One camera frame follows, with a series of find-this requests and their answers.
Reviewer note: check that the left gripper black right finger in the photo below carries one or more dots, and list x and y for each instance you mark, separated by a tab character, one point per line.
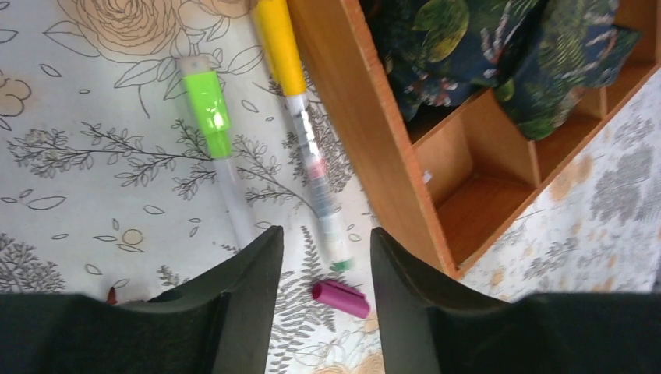
431	323

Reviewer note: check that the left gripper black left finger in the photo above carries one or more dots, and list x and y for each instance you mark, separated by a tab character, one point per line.
217	322

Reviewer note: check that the magenta pen cap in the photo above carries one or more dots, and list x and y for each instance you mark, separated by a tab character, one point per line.
341	297

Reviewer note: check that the white pen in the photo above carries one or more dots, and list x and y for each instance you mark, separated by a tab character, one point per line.
329	221
227	175

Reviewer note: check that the green pen cap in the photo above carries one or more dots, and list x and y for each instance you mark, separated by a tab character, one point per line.
209	107

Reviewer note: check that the yellow pen cap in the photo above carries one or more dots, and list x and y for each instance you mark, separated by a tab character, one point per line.
274	26

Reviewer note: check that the orange compartment tray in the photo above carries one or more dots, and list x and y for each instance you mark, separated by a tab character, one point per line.
451	186

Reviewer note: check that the floral table cloth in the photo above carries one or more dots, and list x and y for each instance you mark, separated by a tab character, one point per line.
106	181

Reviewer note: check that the unrolled dark patterned tie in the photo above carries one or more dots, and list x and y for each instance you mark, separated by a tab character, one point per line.
538	57

